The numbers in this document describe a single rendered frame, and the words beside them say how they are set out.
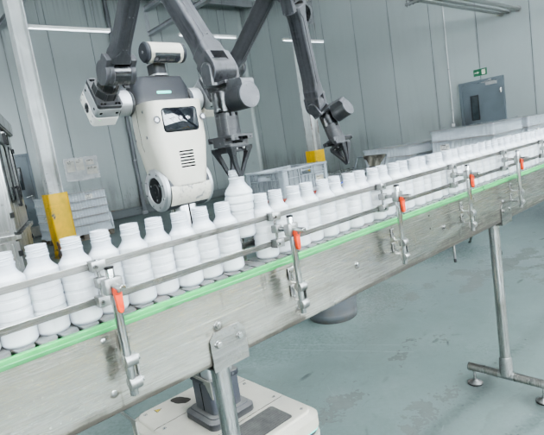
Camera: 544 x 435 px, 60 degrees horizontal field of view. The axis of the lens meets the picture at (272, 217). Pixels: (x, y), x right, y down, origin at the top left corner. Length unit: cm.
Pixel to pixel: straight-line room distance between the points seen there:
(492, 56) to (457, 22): 118
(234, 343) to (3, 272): 50
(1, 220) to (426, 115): 1024
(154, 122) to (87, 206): 903
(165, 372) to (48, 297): 28
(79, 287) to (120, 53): 83
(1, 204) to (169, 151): 305
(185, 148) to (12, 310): 100
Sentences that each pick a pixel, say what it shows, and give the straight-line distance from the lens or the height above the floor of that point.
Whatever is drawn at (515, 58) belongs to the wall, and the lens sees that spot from 1177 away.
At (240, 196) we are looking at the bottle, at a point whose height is 117.
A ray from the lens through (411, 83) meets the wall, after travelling 1287.
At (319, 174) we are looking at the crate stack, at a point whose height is 100.
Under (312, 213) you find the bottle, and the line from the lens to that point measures 131.
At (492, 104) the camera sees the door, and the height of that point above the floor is 152.
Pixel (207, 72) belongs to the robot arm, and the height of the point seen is 146.
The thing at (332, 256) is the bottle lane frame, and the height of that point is 95.
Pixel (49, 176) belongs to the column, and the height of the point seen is 139.
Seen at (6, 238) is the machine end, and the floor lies 87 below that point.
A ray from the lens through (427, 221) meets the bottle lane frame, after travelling 172.
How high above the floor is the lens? 127
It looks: 8 degrees down
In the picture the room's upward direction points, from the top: 9 degrees counter-clockwise
